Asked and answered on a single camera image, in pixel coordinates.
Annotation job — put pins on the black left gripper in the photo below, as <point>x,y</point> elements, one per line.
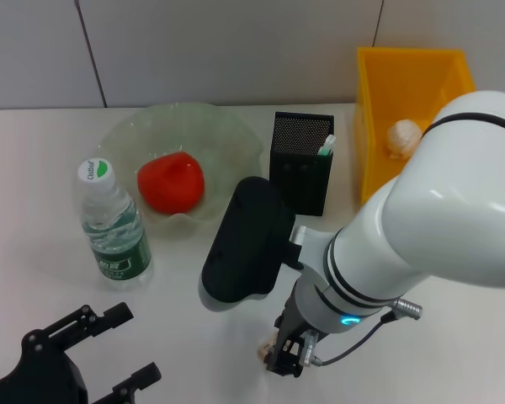
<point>38,379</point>

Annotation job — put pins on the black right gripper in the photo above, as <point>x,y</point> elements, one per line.
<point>290,324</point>

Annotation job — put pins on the beige eraser with barcode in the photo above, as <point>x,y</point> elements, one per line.
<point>264,349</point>

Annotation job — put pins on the clear water bottle green label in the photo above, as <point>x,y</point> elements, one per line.
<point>109,210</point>

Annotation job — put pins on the red-orange toy fruit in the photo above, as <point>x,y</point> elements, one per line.
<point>170,183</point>

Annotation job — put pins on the mint green utility knife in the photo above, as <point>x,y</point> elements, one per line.
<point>329,143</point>

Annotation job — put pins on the white paper ball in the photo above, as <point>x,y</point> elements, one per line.
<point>404,136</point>

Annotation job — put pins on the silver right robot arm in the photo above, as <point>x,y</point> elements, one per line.
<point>425,210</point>

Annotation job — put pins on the black mesh pen holder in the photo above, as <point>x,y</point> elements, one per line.
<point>303,189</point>

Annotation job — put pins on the frosted green glass fruit bowl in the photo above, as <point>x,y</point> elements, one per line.
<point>172,126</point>

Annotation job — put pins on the yellow plastic bin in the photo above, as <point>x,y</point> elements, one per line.
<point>370,105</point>

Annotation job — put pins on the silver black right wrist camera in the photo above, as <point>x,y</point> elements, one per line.
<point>248,244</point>

